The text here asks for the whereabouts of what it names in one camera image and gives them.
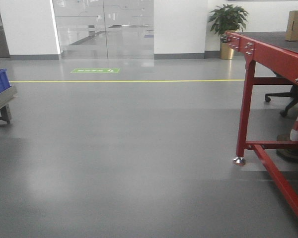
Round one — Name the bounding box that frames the green potted plant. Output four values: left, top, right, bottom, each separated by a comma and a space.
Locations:
208, 4, 249, 36

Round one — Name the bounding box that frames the brown cardboard package box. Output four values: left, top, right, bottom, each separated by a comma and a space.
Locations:
285, 10, 298, 41

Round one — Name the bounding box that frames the glass double door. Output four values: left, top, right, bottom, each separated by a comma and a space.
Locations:
53, 0, 154, 59

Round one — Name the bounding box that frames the red metal table frame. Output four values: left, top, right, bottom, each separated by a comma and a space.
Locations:
225, 32, 298, 217

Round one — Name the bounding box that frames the green floor sign sticker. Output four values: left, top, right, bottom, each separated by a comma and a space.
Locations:
71, 68, 120, 73

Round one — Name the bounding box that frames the black office chair base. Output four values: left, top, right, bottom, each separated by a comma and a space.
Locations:
264, 85, 298, 117

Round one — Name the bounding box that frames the gold plant pot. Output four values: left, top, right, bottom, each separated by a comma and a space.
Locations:
220, 35, 234, 60

